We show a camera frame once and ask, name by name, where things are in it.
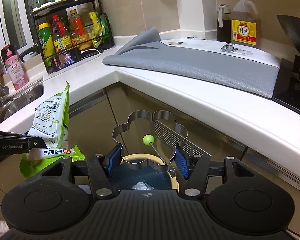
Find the green white snack packet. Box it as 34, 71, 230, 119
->
19, 83, 85, 179

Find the steel flower egg ring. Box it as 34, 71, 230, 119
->
111, 109, 189, 177

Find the clear plastic bag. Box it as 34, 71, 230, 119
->
131, 181, 157, 190

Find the blue trash bin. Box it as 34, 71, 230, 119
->
109, 161, 179, 190

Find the steel sink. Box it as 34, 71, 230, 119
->
0, 77, 44, 124

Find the grey cabinet vent grille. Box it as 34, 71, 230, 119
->
153, 120, 212, 158

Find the pink soap bottle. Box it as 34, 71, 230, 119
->
1, 44, 29, 90

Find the green label bottle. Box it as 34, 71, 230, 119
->
38, 22, 55, 67

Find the smartphone showing video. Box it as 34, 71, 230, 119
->
50, 48, 82, 69

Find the orange cap oil bottle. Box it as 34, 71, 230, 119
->
69, 9, 93, 51

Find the black spice rack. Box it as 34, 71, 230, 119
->
30, 0, 115, 74

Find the black gas stove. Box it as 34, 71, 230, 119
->
272, 55, 300, 114

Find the grey counter mat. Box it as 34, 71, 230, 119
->
103, 27, 280, 98

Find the small sauce packet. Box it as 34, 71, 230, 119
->
168, 41, 183, 46

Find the white patterned cloth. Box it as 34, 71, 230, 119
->
161, 37, 281, 68

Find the yellow green snack bag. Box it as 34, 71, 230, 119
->
89, 11, 110, 48

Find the dark soy sauce dispenser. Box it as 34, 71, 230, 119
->
217, 4, 231, 43

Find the large cooking wine jug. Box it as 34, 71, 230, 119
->
231, 0, 261, 48

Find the black wok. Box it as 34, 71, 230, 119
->
277, 15, 300, 54

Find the white charging cable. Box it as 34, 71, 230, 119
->
79, 48, 101, 57

